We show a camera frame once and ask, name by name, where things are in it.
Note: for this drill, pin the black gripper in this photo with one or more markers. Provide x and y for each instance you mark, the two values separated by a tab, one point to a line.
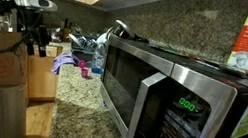
29	21

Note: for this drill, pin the pink plastic cup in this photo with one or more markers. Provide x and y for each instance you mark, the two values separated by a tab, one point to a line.
82	63
85	72

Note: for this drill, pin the black round lidded pot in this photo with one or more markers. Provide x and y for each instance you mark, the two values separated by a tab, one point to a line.
125	30

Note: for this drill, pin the wooden base cabinet with drawer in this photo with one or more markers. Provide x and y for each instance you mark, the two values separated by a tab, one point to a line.
41	79

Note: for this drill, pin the white plastic jug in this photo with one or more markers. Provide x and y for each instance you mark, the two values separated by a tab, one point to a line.
103	37

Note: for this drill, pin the stainless black microwave body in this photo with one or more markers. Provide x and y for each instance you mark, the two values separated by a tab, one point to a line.
215	91

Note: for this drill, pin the dish rack with dishes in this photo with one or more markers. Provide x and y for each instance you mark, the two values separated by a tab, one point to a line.
82	42

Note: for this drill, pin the purple cloth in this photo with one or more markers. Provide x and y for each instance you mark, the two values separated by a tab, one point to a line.
63	60

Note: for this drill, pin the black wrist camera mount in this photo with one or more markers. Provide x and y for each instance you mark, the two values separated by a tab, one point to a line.
2	6

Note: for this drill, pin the dark glass bottle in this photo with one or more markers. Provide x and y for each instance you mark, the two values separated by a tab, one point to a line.
65	34

